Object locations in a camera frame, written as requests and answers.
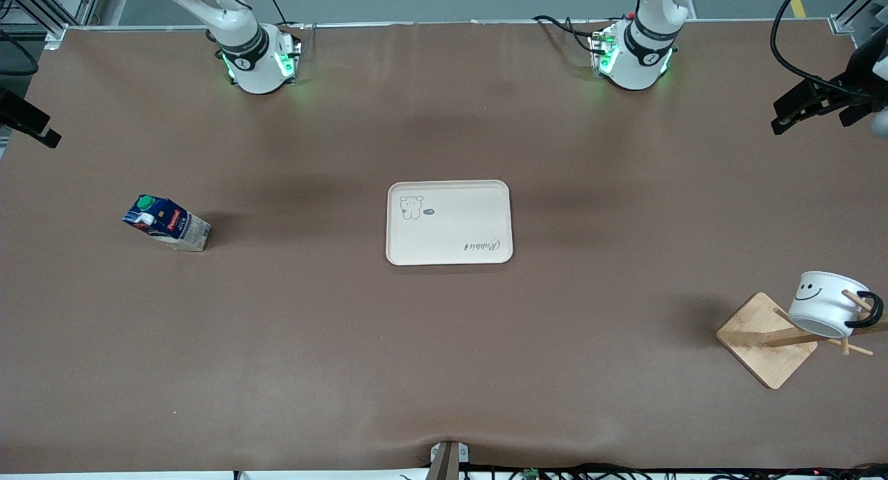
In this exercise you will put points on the wooden cup rack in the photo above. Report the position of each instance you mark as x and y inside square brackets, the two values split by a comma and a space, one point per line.
[763, 352]

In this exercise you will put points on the beige plastic tray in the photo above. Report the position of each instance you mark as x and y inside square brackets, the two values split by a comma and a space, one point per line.
[451, 223]

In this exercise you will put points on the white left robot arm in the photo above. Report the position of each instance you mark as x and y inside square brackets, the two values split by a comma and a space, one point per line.
[645, 57]

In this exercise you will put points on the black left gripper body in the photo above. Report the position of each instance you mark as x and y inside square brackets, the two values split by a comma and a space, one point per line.
[860, 79]

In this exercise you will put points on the aluminium frame profile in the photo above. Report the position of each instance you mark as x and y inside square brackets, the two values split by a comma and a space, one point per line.
[48, 8]
[850, 15]

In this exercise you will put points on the blue milk carton green cap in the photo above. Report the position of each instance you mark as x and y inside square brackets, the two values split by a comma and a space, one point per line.
[170, 223]

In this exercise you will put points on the brown table mat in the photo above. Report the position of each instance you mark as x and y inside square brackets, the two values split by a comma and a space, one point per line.
[277, 341]

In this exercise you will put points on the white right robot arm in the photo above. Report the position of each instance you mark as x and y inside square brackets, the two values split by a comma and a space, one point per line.
[253, 64]

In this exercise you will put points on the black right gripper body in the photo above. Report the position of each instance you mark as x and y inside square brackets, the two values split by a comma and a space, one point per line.
[21, 115]

